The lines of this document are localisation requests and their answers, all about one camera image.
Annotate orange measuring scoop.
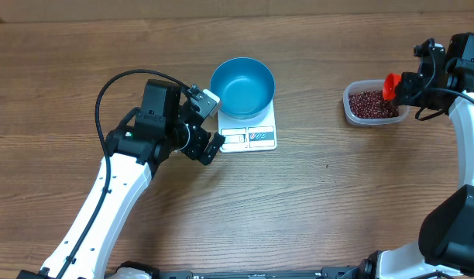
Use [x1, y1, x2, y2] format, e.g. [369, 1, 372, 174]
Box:
[383, 73, 401, 101]

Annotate red beans in container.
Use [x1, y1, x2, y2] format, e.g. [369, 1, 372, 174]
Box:
[348, 90, 400, 119]

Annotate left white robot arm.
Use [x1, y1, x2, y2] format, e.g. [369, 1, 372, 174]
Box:
[18, 79, 225, 278]

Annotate clear plastic container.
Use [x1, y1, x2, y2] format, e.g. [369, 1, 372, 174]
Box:
[342, 80, 410, 127]

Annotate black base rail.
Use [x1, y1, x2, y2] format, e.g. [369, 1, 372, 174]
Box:
[105, 260, 376, 279]

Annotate white digital kitchen scale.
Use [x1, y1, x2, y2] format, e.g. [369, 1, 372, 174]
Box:
[218, 102, 278, 153]

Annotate blue metal bowl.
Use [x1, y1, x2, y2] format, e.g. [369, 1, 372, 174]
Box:
[210, 57, 277, 119]

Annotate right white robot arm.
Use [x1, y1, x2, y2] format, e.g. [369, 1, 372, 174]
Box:
[344, 33, 474, 278]

